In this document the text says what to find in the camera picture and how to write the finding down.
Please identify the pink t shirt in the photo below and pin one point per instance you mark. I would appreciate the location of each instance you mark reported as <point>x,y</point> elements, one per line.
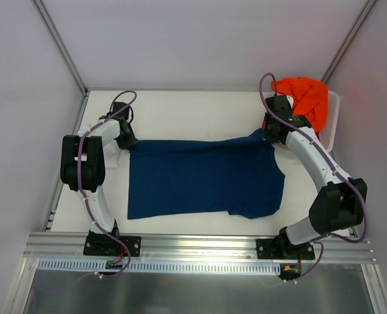
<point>317,135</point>

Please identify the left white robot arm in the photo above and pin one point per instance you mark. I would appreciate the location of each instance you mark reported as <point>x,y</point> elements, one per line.
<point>84,159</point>

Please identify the white slotted cable duct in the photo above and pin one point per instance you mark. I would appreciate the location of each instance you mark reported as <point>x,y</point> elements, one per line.
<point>157,266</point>

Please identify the blue t shirt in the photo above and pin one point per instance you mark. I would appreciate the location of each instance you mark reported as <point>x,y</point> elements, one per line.
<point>239,176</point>

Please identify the folded white t shirt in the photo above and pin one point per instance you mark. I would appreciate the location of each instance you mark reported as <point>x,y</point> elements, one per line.
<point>108,131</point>

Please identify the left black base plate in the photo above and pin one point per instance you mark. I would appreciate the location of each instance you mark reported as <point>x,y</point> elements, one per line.
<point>102,245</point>

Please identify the orange t shirt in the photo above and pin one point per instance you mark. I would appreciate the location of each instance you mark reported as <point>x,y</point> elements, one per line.
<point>310,99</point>

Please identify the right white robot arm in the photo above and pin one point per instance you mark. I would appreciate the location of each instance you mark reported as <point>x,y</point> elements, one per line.
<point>340,200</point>

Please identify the aluminium mounting rail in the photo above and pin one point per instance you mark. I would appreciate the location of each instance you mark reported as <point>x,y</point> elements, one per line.
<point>199,248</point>

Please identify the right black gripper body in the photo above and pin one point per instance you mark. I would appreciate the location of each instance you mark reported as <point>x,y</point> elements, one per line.
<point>271,133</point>

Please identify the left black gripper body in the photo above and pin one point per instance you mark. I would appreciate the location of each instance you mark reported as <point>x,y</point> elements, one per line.
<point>128,140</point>

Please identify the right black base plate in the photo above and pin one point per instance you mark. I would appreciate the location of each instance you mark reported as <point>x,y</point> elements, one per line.
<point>279,248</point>

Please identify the white plastic basket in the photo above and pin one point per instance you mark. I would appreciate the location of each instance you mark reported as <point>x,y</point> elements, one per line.
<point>327,134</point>

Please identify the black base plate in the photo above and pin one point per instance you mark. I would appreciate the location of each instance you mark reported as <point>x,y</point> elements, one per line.
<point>102,245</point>
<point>279,248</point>

